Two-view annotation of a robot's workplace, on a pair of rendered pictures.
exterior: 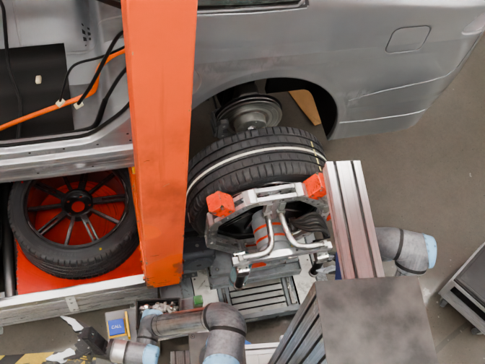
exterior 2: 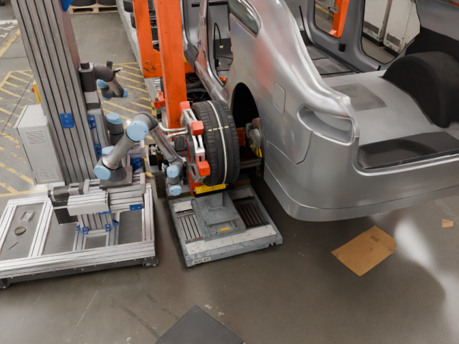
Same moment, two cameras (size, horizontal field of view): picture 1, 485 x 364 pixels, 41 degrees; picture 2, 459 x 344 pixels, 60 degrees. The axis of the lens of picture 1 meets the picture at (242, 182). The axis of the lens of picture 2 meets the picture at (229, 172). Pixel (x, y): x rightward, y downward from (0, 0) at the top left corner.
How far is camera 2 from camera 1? 3.40 m
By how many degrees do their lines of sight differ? 62
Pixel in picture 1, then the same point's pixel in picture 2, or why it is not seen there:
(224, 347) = not seen: hidden behind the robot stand
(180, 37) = not seen: outside the picture
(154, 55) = not seen: outside the picture
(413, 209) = (279, 322)
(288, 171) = (199, 111)
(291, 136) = (225, 115)
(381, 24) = (270, 72)
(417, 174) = (315, 326)
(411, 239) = (140, 116)
